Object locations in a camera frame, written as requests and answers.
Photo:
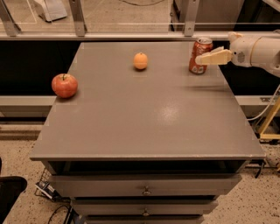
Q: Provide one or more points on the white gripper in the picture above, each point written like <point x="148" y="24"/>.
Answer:
<point x="241" y="52"/>

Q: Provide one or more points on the red coke can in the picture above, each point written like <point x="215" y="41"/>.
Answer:
<point x="200" y="46"/>

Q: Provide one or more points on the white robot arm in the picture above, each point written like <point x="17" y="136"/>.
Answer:
<point x="266" y="55"/>

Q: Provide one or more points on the red apple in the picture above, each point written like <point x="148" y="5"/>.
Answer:
<point x="64" y="85"/>

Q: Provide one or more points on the orange fruit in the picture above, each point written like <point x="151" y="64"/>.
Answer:
<point x="140" y="61"/>

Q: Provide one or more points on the grey drawer cabinet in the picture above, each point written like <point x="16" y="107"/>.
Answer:
<point x="162" y="120"/>

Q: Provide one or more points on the top grey drawer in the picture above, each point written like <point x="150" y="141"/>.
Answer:
<point x="143" y="185"/>

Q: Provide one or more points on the grey drawer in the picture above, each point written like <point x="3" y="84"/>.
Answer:
<point x="144" y="207"/>
<point x="143" y="185"/>
<point x="168" y="219"/>

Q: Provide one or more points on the white device behind glass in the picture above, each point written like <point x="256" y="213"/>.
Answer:
<point x="50" y="10"/>

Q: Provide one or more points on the metal window railing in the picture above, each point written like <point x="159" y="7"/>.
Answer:
<point x="141" y="19"/>

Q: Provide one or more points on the middle grey drawer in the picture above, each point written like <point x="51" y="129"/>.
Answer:
<point x="144" y="207"/>

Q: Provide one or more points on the bottom grey drawer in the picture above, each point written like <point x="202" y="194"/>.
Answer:
<point x="168" y="219"/>

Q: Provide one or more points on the black chair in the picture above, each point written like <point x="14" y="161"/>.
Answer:
<point x="10" y="189"/>

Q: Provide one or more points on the yellow metal frame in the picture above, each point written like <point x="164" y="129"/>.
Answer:
<point x="262" y="130"/>

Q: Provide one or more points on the wire basket on floor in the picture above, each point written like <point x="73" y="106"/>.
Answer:
<point x="45" y="189"/>

